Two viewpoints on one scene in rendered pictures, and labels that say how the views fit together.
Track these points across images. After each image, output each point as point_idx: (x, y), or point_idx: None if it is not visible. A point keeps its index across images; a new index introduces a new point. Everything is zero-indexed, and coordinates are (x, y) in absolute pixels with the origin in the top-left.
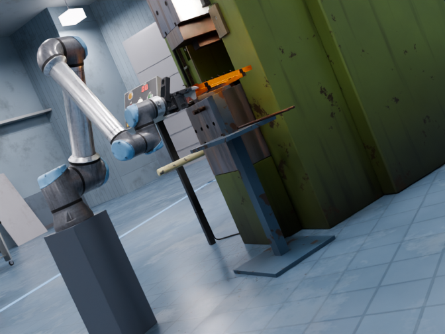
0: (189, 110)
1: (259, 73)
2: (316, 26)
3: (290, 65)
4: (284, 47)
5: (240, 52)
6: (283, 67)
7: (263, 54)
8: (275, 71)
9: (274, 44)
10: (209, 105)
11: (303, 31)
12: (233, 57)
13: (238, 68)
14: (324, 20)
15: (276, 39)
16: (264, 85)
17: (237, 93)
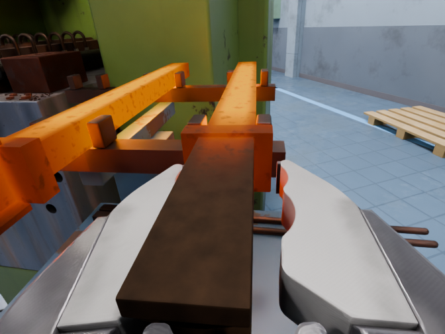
0: None
1: (195, 79)
2: (240, 17)
3: (226, 77)
4: (226, 35)
5: (144, 3)
6: (223, 78)
7: (214, 36)
8: (219, 82)
9: (221, 21)
10: (17, 125)
11: (234, 17)
12: (106, 6)
13: (116, 42)
14: (262, 13)
15: (223, 10)
16: (197, 108)
17: None
